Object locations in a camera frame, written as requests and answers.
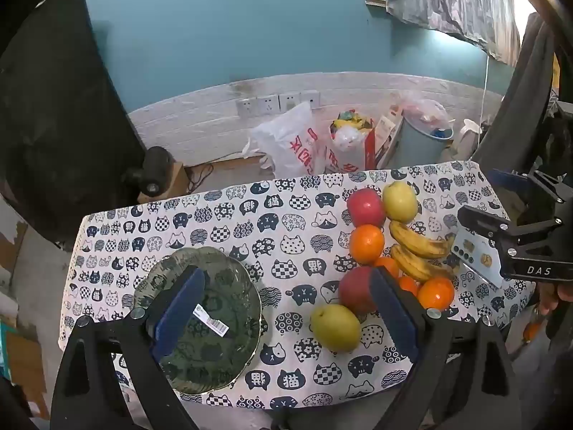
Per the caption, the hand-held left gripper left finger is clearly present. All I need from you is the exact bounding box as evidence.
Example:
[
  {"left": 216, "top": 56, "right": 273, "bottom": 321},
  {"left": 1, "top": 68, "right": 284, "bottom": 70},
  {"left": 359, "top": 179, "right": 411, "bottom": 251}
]
[{"left": 50, "top": 266, "right": 207, "bottom": 430}]

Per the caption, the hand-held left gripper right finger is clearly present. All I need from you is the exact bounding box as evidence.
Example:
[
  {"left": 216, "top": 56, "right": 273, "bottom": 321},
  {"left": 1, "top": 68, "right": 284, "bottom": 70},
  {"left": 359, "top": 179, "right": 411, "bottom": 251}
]
[{"left": 368, "top": 266, "right": 524, "bottom": 430}]

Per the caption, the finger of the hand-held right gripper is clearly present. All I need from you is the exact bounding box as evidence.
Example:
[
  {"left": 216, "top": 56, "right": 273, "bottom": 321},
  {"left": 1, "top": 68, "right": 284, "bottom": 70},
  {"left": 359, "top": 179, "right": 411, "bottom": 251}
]
[
  {"left": 489, "top": 168, "right": 571, "bottom": 216},
  {"left": 457, "top": 205, "right": 565, "bottom": 247}
]

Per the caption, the large orange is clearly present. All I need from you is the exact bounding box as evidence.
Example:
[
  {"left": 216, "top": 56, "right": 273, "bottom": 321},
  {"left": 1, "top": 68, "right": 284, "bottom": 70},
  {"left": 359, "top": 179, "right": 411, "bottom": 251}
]
[
  {"left": 348, "top": 224, "right": 386, "bottom": 265},
  {"left": 418, "top": 277, "right": 456, "bottom": 312}
]

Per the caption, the green patterned glass plate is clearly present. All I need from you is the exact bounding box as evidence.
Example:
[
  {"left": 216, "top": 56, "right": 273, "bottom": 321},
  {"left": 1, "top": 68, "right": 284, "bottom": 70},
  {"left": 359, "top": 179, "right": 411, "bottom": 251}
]
[{"left": 133, "top": 246, "right": 264, "bottom": 396}]

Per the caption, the red apple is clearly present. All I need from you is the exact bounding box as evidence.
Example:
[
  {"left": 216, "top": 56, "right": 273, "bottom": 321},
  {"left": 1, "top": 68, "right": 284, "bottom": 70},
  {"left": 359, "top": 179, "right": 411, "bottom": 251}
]
[
  {"left": 338, "top": 266, "right": 381, "bottom": 315},
  {"left": 347, "top": 188, "right": 386, "bottom": 229}
]

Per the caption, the yellow banana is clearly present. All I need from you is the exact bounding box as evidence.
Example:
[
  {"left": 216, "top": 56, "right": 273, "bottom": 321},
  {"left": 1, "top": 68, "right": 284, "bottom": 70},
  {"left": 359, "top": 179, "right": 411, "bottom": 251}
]
[
  {"left": 391, "top": 244, "right": 455, "bottom": 283},
  {"left": 389, "top": 219, "right": 455, "bottom": 259}
]

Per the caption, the yellow-green pear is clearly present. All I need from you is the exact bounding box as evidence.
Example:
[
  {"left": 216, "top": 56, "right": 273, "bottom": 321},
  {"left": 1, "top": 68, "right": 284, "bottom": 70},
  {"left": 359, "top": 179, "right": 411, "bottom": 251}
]
[
  {"left": 382, "top": 181, "right": 419, "bottom": 224},
  {"left": 310, "top": 304, "right": 361, "bottom": 353}
]

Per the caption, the person's right hand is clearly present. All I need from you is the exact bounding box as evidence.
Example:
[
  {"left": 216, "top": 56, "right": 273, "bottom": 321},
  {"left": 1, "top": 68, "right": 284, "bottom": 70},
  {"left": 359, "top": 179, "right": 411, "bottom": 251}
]
[{"left": 537, "top": 280, "right": 573, "bottom": 319}]

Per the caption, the white printed card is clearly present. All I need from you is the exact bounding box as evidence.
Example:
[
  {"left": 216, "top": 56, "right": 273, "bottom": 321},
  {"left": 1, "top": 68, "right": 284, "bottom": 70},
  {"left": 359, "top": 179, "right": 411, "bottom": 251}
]
[{"left": 449, "top": 228, "right": 506, "bottom": 288}]

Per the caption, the dark grey hanging garment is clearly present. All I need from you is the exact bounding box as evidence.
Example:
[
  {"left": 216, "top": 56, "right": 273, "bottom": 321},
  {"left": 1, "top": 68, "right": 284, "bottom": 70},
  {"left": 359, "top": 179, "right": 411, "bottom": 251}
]
[{"left": 475, "top": 11, "right": 558, "bottom": 175}]

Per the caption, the blue-grey trash bin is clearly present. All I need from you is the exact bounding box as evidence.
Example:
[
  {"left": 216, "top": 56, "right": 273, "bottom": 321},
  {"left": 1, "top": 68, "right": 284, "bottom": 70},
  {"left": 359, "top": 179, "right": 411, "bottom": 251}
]
[{"left": 394, "top": 116, "right": 455, "bottom": 168}]

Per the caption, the clear plastic bin bag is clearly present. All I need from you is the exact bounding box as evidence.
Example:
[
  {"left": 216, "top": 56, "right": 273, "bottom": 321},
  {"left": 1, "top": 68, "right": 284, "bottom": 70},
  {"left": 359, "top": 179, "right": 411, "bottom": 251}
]
[{"left": 400, "top": 90, "right": 455, "bottom": 137}]

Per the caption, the white red paper box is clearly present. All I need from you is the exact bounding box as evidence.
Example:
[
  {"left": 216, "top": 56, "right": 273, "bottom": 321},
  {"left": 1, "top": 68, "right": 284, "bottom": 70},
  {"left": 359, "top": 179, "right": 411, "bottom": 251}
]
[{"left": 374, "top": 105, "right": 404, "bottom": 168}]

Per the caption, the cat print tablecloth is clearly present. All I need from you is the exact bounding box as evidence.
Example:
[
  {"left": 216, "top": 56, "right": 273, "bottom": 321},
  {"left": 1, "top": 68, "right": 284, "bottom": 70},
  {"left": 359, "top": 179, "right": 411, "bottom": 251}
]
[{"left": 58, "top": 160, "right": 538, "bottom": 410}]

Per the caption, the brown cardboard box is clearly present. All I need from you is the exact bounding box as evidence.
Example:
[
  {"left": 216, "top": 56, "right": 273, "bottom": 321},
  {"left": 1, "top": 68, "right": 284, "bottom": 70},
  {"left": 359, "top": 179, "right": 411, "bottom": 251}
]
[{"left": 136, "top": 161, "right": 186, "bottom": 204}]

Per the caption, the red white carton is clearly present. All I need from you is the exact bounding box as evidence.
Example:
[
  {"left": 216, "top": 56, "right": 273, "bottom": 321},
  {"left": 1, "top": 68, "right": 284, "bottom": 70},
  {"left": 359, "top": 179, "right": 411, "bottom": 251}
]
[{"left": 327, "top": 110, "right": 377, "bottom": 175}]

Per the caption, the flattened brown cardboard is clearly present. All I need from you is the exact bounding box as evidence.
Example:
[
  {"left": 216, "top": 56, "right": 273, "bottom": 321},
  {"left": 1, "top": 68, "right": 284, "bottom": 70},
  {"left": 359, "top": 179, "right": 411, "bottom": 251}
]
[{"left": 0, "top": 322, "right": 50, "bottom": 417}]

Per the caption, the silver foil curtain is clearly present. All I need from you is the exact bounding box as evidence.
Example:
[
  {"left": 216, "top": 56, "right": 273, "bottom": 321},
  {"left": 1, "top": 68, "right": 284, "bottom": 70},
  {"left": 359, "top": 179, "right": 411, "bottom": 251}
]
[{"left": 386, "top": 0, "right": 522, "bottom": 61}]

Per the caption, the white plastic bag red print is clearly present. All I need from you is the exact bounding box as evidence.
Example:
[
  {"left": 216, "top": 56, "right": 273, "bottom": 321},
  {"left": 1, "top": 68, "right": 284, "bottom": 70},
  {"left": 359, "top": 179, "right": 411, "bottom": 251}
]
[{"left": 243, "top": 101, "right": 329, "bottom": 177}]

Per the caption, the white cable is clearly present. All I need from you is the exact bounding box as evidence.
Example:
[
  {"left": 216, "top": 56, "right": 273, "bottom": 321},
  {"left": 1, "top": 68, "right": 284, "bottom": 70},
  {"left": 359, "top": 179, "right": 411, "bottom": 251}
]
[{"left": 481, "top": 56, "right": 490, "bottom": 128}]

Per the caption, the black cable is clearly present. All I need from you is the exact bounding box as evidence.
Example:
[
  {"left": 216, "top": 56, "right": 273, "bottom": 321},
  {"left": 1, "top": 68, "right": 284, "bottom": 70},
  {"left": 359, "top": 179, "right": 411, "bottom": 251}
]
[{"left": 186, "top": 150, "right": 265, "bottom": 193}]

